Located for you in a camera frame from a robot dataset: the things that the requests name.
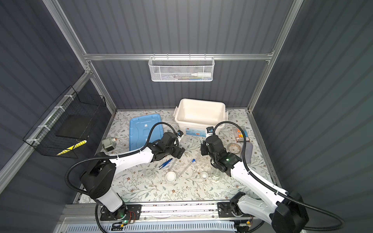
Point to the clear plastic test tube rack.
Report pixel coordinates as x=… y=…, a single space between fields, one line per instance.
x=202 y=163

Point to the yellow black striped tape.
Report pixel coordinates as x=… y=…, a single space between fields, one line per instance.
x=72 y=147

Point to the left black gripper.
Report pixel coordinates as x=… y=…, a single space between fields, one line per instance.
x=178 y=152

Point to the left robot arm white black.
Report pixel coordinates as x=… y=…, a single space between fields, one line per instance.
x=99 y=175

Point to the colourful marker pack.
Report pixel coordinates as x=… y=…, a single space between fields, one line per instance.
x=240 y=135

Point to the white tube in mesh basket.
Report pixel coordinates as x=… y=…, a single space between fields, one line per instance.
x=202 y=75

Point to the black wire mesh basket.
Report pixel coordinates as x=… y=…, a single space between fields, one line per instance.
x=42 y=136

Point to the black pad in basket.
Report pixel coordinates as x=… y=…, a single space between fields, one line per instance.
x=76 y=127

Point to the aluminium rail front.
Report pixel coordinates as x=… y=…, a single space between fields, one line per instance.
x=200 y=210

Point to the blue plastic tweezers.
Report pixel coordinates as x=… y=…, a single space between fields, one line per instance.
x=165 y=164

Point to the blue plastic bin lid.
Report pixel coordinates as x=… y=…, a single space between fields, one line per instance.
x=139 y=129

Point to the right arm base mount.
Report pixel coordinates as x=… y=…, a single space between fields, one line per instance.
x=227 y=210

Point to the small clear glass beaker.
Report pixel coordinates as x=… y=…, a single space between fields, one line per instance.
x=149 y=174

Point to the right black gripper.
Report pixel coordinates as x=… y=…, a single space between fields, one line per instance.
x=203 y=146

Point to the small white crucible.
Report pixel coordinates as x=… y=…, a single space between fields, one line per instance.
x=204 y=175

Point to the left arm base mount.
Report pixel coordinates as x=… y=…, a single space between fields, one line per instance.
x=125 y=213

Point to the clear glass conical flask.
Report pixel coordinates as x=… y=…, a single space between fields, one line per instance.
x=215 y=175

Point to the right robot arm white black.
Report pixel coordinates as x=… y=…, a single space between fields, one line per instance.
x=284 y=216

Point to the white wire mesh basket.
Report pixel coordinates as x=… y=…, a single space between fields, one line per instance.
x=179 y=70

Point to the white plastic storage bin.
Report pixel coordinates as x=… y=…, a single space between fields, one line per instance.
x=195 y=116

